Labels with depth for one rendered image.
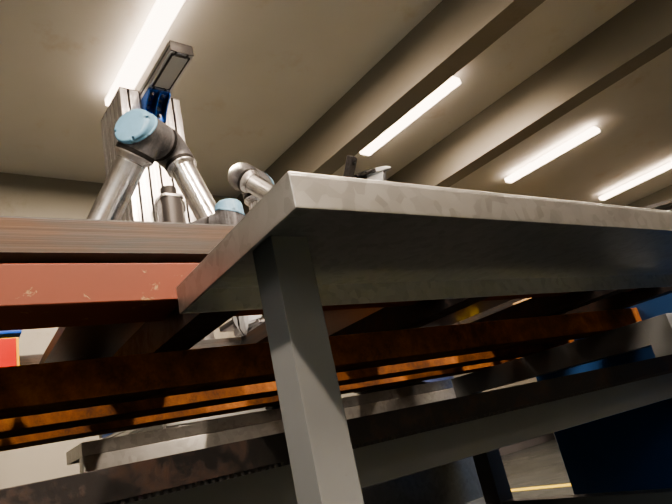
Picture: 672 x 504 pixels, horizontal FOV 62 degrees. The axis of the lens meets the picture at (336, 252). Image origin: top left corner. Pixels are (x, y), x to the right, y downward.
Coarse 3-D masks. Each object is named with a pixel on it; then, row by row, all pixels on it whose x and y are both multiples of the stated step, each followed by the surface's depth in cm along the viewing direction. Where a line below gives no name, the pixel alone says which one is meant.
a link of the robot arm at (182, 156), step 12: (180, 144) 174; (180, 156) 173; (192, 156) 176; (168, 168) 173; (180, 168) 172; (192, 168) 173; (180, 180) 171; (192, 180) 170; (192, 192) 168; (204, 192) 169; (192, 204) 168; (204, 204) 166; (204, 216) 165
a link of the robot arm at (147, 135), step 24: (120, 120) 163; (144, 120) 161; (120, 144) 162; (144, 144) 163; (168, 144) 169; (120, 168) 163; (144, 168) 167; (120, 192) 163; (96, 216) 162; (120, 216) 166
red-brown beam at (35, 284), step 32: (0, 288) 58; (32, 288) 59; (64, 288) 61; (96, 288) 63; (128, 288) 65; (160, 288) 67; (0, 320) 61; (32, 320) 63; (64, 320) 65; (96, 320) 68; (128, 320) 71; (160, 320) 74
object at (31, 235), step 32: (0, 224) 60; (32, 224) 62; (64, 224) 64; (96, 224) 66; (128, 224) 68; (160, 224) 70; (192, 224) 72; (0, 256) 60; (32, 256) 62; (64, 256) 63; (96, 256) 65; (128, 256) 67; (160, 256) 69; (192, 256) 72; (352, 320) 132; (448, 320) 161; (64, 352) 103; (96, 352) 108
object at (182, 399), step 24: (432, 360) 133; (456, 360) 137; (480, 360) 143; (264, 384) 108; (96, 408) 90; (120, 408) 92; (144, 408) 94; (168, 408) 98; (192, 408) 106; (0, 432) 82; (24, 432) 87
